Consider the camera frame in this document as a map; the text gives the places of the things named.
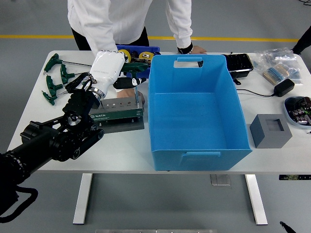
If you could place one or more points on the person's left hand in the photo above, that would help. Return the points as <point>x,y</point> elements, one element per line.
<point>199,50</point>

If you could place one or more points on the person's right hand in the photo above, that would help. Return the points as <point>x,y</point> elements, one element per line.
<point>126,93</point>

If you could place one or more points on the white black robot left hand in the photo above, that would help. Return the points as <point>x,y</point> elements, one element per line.
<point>107,68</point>

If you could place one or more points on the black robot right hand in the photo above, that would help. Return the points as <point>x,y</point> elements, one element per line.
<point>288,228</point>

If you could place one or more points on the green grey wrench rack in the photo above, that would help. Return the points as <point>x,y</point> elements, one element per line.
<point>116,116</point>

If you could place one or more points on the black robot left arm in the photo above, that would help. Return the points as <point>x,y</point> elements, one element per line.
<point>48,143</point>

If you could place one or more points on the person's left forearm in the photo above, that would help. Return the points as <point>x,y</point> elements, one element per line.
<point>182,31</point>

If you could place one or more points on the large light blue plastic box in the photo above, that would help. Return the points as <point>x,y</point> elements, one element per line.
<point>192,121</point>

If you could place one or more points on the yellow lemon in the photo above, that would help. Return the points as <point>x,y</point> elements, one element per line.
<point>128,58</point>

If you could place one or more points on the black round part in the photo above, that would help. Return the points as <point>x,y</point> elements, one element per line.
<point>134,54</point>

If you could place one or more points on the small dark blue bin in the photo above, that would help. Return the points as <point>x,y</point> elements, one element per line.
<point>136,47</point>

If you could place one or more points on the yellow tape measure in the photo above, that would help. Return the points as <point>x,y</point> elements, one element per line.
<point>145,55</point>

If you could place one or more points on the black plastic tray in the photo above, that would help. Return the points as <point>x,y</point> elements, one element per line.
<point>239,63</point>

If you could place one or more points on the white table leg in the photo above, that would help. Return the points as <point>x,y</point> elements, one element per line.
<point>256,199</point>
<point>82,199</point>

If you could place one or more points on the black table control panel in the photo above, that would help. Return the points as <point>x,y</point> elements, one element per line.
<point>294,177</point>

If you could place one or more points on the person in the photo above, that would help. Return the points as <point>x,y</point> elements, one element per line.
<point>126,19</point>
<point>303,41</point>

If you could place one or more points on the blue resistor strip pack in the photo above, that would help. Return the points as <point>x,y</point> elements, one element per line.
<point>275,74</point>

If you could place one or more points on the clear plastic component bags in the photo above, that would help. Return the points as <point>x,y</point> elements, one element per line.
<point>279,55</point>

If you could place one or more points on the black power adapter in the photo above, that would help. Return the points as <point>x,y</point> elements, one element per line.
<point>284,87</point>

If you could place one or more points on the grey hollow cube block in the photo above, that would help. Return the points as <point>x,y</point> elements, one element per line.
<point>261,136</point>

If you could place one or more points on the small bag of blue parts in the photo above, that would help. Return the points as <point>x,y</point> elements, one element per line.
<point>296,75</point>

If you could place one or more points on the light blue bowl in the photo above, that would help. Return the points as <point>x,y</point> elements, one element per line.
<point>287,110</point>

